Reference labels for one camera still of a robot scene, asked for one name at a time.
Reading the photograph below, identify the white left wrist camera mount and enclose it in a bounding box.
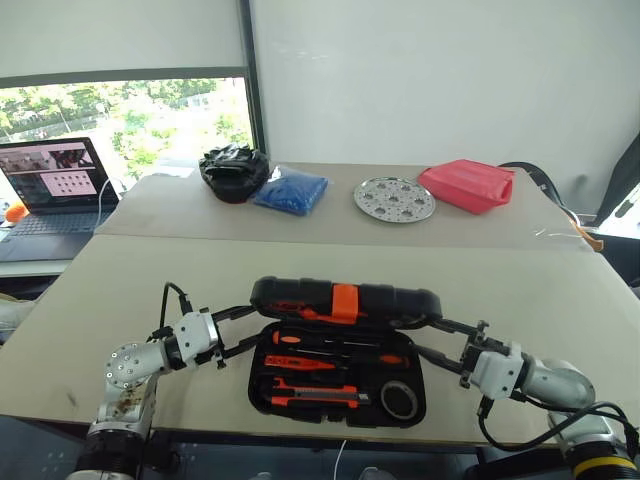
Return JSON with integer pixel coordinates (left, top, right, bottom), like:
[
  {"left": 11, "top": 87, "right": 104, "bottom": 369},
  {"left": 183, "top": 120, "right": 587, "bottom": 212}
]
[{"left": 172, "top": 309, "right": 221, "bottom": 366}]

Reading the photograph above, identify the black fabric cover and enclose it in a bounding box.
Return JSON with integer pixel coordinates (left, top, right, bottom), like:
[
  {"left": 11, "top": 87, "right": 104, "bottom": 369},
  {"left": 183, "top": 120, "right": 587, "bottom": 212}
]
[{"left": 594, "top": 144, "right": 640, "bottom": 226}]

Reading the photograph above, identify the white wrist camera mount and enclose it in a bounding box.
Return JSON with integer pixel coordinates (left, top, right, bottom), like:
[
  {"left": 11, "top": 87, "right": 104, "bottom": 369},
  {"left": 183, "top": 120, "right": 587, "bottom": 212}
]
[
  {"left": 469, "top": 342, "right": 524, "bottom": 401},
  {"left": 172, "top": 309, "right": 221, "bottom": 366}
]

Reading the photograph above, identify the black screwdriver with orange inlay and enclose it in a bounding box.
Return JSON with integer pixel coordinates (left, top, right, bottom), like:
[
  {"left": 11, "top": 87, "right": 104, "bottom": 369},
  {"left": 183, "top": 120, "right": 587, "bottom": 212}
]
[{"left": 279, "top": 348, "right": 410, "bottom": 367}]

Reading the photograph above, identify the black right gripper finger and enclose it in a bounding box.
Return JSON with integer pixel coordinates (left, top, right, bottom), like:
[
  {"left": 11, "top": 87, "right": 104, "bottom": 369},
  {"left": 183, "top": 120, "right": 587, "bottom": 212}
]
[
  {"left": 424, "top": 317, "right": 484, "bottom": 337},
  {"left": 413, "top": 343, "right": 469, "bottom": 375}
]

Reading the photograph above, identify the black plastic tool case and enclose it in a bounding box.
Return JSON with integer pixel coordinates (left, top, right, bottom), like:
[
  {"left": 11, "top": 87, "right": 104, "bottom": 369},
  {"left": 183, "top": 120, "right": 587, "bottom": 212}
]
[{"left": 247, "top": 275, "right": 445, "bottom": 430}]

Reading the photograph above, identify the round perforated metal plate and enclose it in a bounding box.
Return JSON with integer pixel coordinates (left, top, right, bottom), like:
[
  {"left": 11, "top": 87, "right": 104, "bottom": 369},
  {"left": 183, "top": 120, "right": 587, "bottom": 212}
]
[{"left": 353, "top": 175, "right": 437, "bottom": 223}]

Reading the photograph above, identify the orange strap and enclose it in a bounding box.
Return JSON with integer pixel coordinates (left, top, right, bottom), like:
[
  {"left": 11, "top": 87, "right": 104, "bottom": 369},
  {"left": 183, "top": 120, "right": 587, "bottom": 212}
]
[{"left": 574, "top": 222, "right": 605, "bottom": 252}]

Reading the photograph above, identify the blue bag of pieces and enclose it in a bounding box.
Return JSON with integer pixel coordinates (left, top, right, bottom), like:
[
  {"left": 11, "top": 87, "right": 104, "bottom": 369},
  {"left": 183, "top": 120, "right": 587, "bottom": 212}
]
[{"left": 252, "top": 165, "right": 331, "bottom": 219}]

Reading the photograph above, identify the black strap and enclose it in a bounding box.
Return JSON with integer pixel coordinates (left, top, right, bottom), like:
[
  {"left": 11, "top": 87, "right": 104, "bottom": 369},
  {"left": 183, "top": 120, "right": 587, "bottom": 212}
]
[{"left": 497, "top": 160, "right": 581, "bottom": 221}]

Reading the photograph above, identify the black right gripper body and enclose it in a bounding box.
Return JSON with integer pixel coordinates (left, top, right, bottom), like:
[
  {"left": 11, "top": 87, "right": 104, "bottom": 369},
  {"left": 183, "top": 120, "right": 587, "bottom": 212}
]
[{"left": 457, "top": 320, "right": 504, "bottom": 389}]

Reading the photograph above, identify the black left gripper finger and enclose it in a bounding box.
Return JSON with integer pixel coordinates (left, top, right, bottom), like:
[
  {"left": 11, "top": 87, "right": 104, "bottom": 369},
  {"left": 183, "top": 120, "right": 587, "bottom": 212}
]
[
  {"left": 219, "top": 332, "right": 266, "bottom": 360},
  {"left": 213, "top": 303, "right": 262, "bottom": 324}
]

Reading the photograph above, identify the white laptop cable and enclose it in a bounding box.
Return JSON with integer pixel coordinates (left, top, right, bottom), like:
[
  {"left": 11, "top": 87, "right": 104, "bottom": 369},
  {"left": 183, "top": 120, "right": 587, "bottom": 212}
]
[{"left": 97, "top": 177, "right": 126, "bottom": 221}]

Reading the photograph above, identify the white roller blind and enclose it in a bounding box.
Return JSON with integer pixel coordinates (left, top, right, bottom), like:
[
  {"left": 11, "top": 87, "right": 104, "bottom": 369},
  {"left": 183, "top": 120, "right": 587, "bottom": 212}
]
[{"left": 0, "top": 0, "right": 249, "bottom": 81}]

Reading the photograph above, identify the slim metal tool orange end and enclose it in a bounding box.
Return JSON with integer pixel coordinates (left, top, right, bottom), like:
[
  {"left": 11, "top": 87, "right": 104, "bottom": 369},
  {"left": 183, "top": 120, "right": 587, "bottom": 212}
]
[{"left": 271, "top": 329, "right": 404, "bottom": 349}]

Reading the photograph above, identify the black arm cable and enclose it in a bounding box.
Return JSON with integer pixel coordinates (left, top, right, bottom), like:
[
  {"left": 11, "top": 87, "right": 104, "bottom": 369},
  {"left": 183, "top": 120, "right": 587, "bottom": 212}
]
[
  {"left": 149, "top": 282, "right": 194, "bottom": 346},
  {"left": 477, "top": 394, "right": 640, "bottom": 454}
]

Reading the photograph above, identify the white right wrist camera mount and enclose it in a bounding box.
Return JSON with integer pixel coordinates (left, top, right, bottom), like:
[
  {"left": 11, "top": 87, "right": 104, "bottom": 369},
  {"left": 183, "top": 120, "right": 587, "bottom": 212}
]
[{"left": 469, "top": 342, "right": 524, "bottom": 401}]

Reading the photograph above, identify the dark open laptop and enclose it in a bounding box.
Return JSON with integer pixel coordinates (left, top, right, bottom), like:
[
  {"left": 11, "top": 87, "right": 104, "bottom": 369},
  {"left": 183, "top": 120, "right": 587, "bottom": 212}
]
[{"left": 0, "top": 137, "right": 121, "bottom": 262}]

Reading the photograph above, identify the thin white cable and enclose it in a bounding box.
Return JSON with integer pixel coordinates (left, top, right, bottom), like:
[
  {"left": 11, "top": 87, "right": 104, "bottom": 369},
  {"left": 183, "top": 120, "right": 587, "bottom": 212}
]
[{"left": 333, "top": 438, "right": 349, "bottom": 480}]

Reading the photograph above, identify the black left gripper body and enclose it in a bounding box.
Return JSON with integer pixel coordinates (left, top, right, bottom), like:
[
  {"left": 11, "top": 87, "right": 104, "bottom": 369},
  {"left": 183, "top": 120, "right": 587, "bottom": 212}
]
[{"left": 199, "top": 305, "right": 231, "bottom": 372}]

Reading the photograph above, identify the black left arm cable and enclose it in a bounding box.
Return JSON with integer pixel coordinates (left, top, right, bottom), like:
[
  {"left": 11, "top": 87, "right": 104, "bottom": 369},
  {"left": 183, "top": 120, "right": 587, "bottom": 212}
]
[{"left": 149, "top": 282, "right": 194, "bottom": 346}]

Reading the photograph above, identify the black plastic bag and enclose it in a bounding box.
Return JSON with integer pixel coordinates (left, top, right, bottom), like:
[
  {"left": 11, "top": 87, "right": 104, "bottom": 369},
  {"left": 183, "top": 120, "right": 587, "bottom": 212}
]
[{"left": 198, "top": 143, "right": 271, "bottom": 205}]

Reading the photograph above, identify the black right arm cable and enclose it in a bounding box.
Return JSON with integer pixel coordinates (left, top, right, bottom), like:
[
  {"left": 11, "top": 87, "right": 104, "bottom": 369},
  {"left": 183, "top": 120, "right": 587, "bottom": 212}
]
[{"left": 477, "top": 394, "right": 640, "bottom": 454}]

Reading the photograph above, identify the orange utility knife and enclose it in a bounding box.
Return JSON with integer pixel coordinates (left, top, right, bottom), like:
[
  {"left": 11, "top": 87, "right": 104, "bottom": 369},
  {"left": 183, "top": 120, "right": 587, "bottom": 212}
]
[{"left": 269, "top": 377, "right": 372, "bottom": 409}]

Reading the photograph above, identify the black window frame post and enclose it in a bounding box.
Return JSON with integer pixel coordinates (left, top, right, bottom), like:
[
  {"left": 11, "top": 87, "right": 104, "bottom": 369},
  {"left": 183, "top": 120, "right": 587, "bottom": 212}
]
[{"left": 238, "top": 0, "right": 271, "bottom": 166}]

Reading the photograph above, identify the red plastic bag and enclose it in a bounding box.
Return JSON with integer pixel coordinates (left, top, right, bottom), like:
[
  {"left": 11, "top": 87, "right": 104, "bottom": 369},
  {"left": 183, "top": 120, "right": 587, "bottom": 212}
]
[{"left": 417, "top": 158, "right": 516, "bottom": 215}]

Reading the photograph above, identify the orange case latch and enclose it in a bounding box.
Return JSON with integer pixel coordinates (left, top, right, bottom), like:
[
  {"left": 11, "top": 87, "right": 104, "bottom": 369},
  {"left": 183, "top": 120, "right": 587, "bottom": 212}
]
[{"left": 329, "top": 283, "right": 361, "bottom": 324}]

